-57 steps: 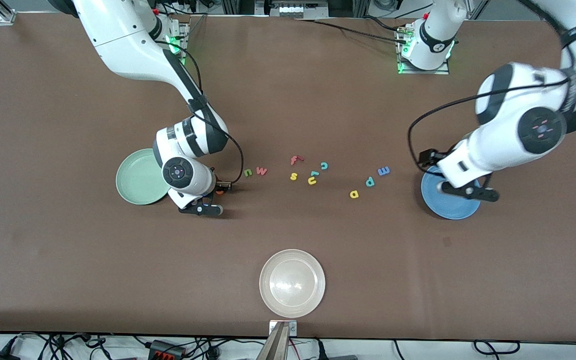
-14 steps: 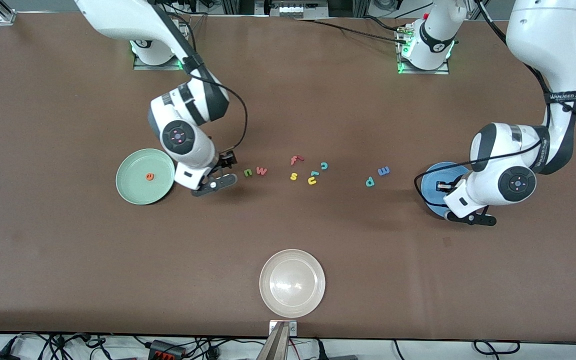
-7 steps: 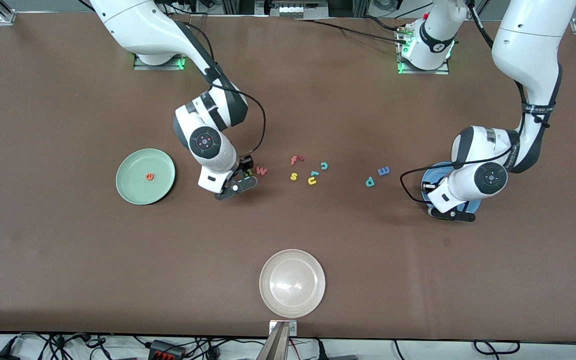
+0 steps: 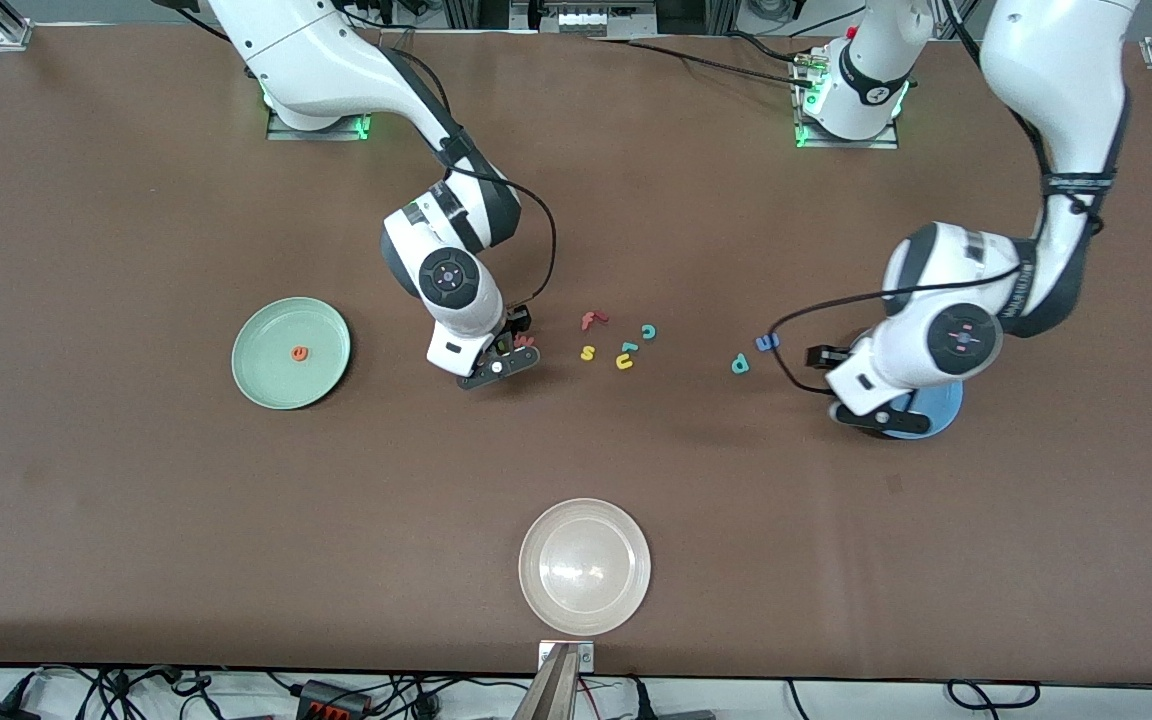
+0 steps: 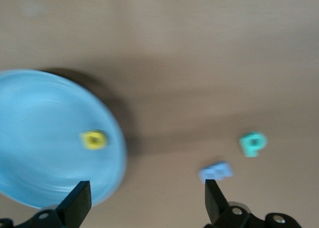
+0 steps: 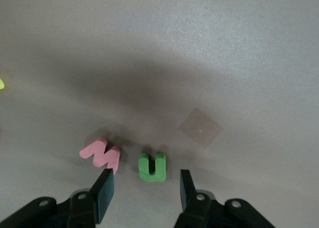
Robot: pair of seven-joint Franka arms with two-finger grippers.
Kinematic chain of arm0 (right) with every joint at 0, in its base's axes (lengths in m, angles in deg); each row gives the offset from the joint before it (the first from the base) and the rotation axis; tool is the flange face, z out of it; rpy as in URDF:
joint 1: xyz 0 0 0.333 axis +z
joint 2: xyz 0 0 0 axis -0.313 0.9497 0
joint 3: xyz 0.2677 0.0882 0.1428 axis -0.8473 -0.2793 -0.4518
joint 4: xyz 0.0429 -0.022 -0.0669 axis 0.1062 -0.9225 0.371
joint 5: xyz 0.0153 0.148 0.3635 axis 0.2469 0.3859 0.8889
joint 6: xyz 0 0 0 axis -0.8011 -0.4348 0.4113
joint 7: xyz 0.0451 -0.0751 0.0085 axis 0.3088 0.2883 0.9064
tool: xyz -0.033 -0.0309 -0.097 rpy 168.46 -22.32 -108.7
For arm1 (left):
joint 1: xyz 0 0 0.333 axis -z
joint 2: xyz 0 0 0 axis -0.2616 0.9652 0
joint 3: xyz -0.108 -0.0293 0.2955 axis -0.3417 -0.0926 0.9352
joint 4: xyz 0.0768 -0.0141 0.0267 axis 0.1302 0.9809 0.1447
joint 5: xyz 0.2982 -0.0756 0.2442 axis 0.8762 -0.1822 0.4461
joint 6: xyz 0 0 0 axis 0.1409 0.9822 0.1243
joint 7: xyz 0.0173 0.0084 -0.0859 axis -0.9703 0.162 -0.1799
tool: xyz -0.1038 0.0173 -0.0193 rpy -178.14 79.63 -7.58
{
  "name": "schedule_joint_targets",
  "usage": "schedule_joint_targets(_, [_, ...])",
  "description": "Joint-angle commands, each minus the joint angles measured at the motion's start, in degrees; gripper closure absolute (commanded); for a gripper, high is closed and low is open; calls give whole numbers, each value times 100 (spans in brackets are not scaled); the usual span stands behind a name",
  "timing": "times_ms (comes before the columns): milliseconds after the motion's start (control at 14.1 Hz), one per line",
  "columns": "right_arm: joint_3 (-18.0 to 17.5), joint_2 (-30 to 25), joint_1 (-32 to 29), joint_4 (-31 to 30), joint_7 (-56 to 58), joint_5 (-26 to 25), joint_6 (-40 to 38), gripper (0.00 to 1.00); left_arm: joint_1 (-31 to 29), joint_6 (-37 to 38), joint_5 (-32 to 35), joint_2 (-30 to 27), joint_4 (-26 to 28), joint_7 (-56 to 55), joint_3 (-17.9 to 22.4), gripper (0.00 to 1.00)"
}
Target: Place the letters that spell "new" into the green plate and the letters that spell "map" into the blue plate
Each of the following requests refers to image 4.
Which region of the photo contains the blue plate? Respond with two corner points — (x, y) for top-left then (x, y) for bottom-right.
(886, 378), (964, 441)

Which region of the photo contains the green plate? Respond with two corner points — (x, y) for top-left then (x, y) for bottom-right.
(232, 297), (352, 411)

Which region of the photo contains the white plate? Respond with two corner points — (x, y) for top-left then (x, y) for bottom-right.
(519, 498), (652, 637)

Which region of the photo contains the grey electronics box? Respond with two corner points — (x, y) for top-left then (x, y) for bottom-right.
(536, 0), (657, 38)

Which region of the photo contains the black orange power strip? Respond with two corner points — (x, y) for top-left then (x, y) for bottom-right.
(296, 680), (374, 720)

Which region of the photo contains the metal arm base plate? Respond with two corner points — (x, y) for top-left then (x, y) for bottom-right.
(794, 60), (900, 151)
(266, 100), (372, 142)

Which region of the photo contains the black table cable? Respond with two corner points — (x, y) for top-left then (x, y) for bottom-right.
(726, 30), (817, 66)
(626, 40), (817, 89)

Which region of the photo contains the metal camera mount plate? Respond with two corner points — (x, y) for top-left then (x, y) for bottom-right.
(538, 640), (595, 673)

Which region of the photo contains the black looped floor cable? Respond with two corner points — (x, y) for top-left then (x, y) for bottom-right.
(946, 680), (1042, 713)

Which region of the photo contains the metal camera post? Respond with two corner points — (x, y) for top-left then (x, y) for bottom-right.
(511, 645), (582, 720)

